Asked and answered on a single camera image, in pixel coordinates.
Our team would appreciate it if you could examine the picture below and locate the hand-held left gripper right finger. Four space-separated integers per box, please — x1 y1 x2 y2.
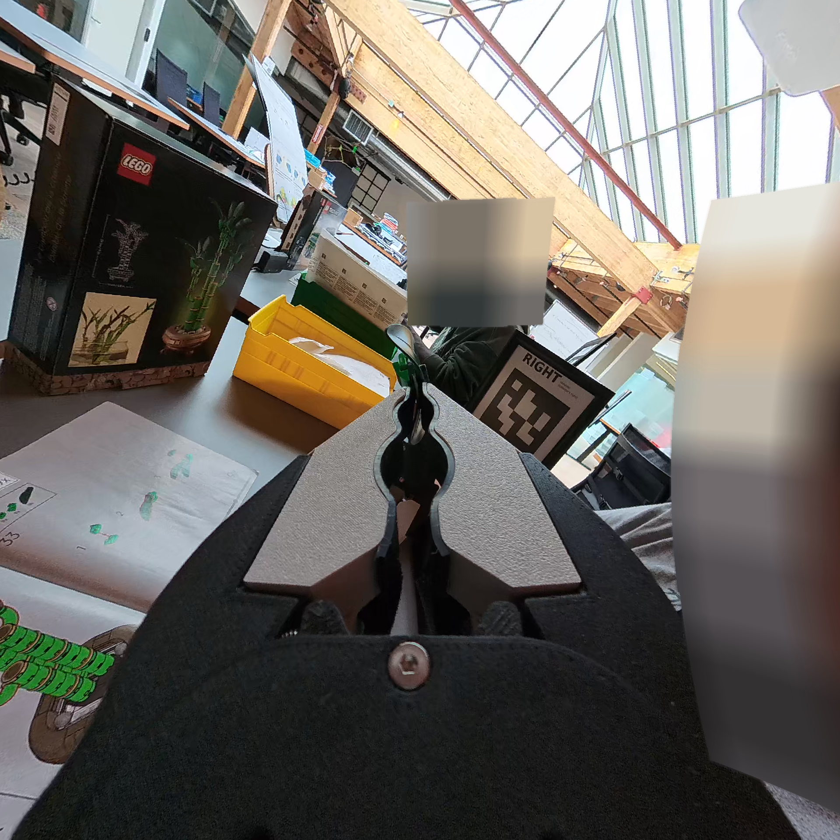
425 385 582 634

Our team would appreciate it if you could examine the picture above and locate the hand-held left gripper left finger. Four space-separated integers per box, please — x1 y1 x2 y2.
244 386 403 632

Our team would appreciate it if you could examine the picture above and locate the small grey piece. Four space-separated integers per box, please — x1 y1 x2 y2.
386 323 434 454

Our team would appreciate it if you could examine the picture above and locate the lego instruction booklet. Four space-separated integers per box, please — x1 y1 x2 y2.
0 402 258 821

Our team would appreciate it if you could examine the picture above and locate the black lego set box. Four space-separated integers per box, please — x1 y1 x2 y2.
7 75 280 396

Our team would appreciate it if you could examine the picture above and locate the whiteboard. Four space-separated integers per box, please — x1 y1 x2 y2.
532 301 599 363

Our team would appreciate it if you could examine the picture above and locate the black mesh chair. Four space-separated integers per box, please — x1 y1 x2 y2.
572 423 673 511

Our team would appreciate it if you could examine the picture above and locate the yellow plastic bin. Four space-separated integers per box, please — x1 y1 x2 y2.
233 295 399 431

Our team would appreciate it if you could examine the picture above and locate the person's grey printed shirt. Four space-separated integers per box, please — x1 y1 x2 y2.
597 502 681 609

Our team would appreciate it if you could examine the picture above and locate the white plastic bag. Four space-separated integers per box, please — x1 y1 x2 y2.
289 336 392 399

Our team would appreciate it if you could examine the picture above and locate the green plastic bin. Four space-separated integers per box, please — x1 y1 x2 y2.
290 274 398 343

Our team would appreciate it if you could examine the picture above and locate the white cardboard box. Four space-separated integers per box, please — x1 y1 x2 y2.
305 228 409 330

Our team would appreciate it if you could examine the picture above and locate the red ceiling pipe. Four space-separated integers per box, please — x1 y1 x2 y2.
449 0 683 249

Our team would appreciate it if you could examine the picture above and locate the white poster board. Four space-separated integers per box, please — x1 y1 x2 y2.
246 56 309 224

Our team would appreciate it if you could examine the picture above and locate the white hanging box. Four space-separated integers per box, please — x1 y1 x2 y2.
738 0 840 98

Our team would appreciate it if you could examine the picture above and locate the wooden edged desk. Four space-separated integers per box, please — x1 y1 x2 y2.
0 13 191 130

